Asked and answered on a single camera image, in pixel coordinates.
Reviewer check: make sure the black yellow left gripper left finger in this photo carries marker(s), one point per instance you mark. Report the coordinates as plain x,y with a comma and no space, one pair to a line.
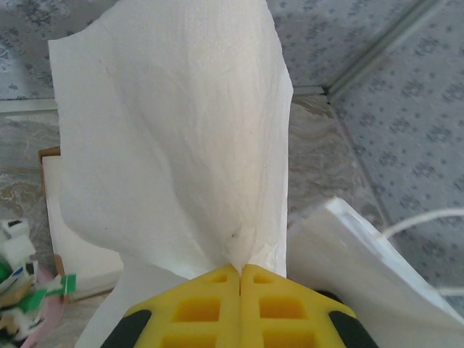
188,311

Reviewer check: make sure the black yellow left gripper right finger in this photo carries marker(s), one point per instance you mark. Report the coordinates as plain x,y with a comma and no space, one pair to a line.
290,311

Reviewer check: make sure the white printed paper gift bag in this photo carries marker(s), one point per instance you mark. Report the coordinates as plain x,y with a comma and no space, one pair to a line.
362,272

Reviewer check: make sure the single white paper napkin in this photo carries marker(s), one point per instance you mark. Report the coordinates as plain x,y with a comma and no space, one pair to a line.
174,127

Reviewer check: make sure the green and white wrapped straw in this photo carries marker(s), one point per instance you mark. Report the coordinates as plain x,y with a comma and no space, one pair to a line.
67,282

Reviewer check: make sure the pink straw holder cup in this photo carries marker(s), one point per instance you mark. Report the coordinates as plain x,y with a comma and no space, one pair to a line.
50,315

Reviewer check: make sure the stack of napkins in box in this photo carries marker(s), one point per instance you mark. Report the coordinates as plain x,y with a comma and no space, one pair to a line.
49,151

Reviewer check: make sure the aluminium right side rail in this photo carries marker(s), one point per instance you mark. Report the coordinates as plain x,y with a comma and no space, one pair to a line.
357,159

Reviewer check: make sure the aluminium right corner post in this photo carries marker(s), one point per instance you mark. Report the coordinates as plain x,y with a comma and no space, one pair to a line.
391,43

